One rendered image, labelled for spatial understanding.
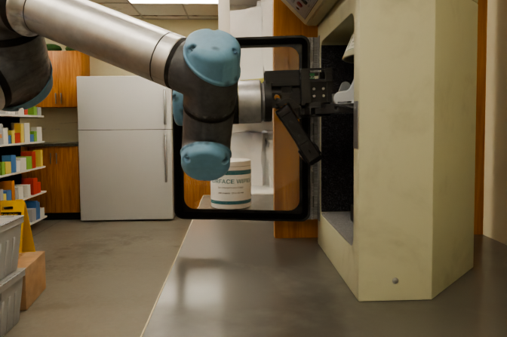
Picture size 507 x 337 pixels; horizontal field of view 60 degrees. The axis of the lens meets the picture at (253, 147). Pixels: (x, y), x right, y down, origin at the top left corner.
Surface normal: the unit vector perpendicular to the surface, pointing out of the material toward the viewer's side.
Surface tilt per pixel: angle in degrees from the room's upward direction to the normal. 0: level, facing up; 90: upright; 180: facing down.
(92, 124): 90
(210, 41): 41
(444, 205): 90
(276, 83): 90
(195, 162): 131
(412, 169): 90
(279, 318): 0
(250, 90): 61
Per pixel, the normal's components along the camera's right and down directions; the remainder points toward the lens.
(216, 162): 0.04, 0.69
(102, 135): 0.04, 0.05
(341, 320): 0.00, -1.00
